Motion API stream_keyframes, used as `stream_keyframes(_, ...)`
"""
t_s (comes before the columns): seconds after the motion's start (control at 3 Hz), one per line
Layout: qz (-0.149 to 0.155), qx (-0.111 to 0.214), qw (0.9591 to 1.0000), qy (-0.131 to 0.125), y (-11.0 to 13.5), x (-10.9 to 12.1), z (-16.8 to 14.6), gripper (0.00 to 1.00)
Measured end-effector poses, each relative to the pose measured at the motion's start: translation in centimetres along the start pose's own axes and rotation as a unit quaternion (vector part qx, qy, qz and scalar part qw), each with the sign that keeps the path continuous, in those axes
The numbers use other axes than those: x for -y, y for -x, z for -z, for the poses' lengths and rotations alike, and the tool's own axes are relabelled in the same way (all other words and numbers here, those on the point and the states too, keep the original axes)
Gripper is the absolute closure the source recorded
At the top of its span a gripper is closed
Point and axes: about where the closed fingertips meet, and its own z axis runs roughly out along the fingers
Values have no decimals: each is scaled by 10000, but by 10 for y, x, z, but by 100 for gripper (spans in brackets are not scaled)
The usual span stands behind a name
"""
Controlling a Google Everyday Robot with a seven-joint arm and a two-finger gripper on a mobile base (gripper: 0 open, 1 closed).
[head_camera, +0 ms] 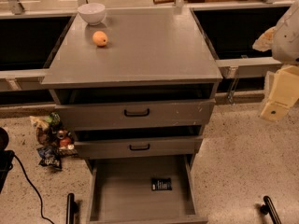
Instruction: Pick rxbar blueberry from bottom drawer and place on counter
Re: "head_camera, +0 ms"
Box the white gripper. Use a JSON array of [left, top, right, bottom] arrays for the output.
[[252, 27, 299, 121]]

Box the dark blueberry rxbar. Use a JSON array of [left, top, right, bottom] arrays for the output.
[[151, 178, 172, 191]]

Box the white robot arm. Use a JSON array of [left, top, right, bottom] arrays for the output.
[[252, 0, 299, 121]]

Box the grey top drawer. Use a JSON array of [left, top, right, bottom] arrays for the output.
[[56, 100, 215, 131]]

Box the grey drawer cabinet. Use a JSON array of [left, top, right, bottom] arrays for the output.
[[40, 6, 224, 173]]

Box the grey middle drawer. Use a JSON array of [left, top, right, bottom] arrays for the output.
[[75, 136, 203, 160]]

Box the grey open bottom drawer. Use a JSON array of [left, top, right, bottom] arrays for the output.
[[87, 155, 207, 224]]

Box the orange fruit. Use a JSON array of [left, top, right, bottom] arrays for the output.
[[93, 31, 108, 47]]

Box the white ceramic bowl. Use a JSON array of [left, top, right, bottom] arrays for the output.
[[78, 3, 106, 25]]

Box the red soda can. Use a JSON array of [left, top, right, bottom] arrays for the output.
[[59, 136, 72, 147]]

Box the pile of snack packages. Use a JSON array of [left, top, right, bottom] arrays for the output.
[[29, 112, 78, 157]]

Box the dark blue chip bag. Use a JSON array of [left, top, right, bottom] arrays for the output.
[[37, 147, 62, 170]]

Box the black device at left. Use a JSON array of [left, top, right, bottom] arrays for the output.
[[0, 128, 14, 192]]

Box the black left base handle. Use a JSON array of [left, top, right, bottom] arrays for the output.
[[66, 193, 78, 224]]

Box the black cable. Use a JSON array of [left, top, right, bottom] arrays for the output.
[[12, 154, 56, 224]]

